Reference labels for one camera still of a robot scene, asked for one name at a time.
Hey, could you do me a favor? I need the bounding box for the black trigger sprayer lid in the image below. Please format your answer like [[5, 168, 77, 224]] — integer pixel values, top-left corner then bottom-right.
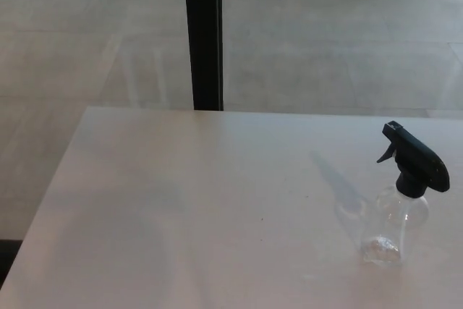
[[375, 119, 451, 198]]

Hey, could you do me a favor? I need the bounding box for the black vertical window post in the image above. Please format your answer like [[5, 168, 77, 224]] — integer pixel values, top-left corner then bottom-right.
[[182, 0, 225, 111]]

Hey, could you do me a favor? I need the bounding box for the clear plastic spray bottle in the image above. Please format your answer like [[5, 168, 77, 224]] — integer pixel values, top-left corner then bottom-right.
[[360, 184, 430, 267]]

